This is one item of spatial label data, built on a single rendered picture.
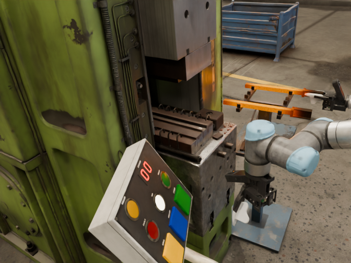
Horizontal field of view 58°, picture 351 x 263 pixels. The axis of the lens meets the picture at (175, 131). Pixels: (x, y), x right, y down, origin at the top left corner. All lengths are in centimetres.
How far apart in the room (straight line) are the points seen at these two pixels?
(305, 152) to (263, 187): 19
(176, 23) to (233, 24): 426
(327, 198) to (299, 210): 26
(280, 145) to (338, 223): 168
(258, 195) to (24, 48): 97
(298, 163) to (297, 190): 183
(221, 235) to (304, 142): 129
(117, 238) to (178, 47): 65
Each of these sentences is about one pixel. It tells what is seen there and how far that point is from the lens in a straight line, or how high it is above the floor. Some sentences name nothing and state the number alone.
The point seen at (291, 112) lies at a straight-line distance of 163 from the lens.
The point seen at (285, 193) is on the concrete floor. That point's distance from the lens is 259.
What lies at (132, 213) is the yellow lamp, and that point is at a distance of 80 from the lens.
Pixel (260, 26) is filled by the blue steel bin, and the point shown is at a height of 49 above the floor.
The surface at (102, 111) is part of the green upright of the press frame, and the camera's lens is 107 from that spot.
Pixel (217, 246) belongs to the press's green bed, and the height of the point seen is 15.
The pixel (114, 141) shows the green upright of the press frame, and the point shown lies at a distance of 114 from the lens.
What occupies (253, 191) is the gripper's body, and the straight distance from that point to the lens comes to 98.
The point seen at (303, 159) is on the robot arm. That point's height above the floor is 126.
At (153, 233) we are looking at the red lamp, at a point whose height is 109.
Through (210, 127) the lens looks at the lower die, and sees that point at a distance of 146.
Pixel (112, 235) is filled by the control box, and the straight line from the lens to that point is 79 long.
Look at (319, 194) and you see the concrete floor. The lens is 264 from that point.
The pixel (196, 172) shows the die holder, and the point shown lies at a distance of 135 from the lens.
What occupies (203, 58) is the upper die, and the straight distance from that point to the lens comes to 128.
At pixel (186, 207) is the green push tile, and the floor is 100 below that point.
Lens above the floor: 173
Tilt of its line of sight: 32 degrees down
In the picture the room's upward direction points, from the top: 5 degrees counter-clockwise
